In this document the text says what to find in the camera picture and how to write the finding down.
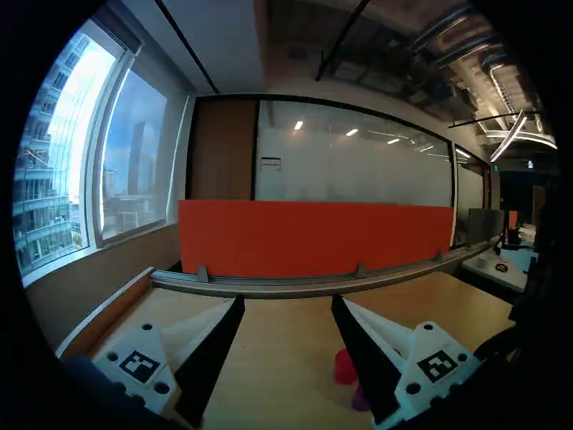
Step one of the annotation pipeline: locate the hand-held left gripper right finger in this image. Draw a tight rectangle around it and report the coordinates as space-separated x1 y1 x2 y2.
331 295 483 426

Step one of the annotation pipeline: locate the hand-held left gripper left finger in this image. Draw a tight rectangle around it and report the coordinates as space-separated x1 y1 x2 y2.
89 295 246 426

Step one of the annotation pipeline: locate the purple plastic cup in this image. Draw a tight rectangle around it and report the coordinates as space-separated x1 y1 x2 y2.
352 386 372 413

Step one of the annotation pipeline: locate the red plastic cup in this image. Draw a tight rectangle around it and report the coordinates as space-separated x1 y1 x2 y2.
334 349 360 386

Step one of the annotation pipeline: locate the grey desk screen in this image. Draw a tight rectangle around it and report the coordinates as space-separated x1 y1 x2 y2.
465 208 506 245

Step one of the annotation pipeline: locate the red desk screen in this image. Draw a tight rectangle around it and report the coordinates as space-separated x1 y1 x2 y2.
150 199 500 300

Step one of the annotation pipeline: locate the black cable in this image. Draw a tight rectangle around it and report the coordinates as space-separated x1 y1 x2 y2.
473 325 522 365

